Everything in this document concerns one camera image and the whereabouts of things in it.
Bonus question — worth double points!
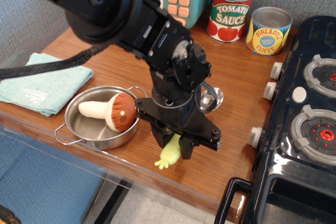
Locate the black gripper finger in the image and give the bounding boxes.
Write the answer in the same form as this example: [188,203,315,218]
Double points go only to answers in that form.
[179,134,200,159]
[151,123,174,148]

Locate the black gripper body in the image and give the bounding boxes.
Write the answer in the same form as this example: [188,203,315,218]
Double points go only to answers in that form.
[135,87,222,151]

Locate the light teal folded cloth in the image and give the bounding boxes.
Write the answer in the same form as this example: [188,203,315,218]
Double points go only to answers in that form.
[1,66,93,116]

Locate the small steel pot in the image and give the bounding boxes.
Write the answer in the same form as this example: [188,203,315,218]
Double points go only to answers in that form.
[54,86,147,150]

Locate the plush brown mushroom toy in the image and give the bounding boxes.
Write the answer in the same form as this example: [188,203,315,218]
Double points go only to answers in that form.
[78,93,136,132]

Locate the pineapple slices can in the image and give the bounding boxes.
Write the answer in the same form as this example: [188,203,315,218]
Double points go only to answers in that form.
[246,6,293,56]

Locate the black toy stove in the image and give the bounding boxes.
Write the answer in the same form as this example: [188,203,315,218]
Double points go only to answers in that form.
[215,16,335,223]

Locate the black braided cable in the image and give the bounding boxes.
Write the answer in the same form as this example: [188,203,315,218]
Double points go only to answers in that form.
[0,44,108,80]

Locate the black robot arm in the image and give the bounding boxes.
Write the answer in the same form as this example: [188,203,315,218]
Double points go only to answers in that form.
[1,0,221,159]

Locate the tomato sauce can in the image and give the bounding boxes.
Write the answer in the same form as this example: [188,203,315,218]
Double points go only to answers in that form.
[207,0,253,42]

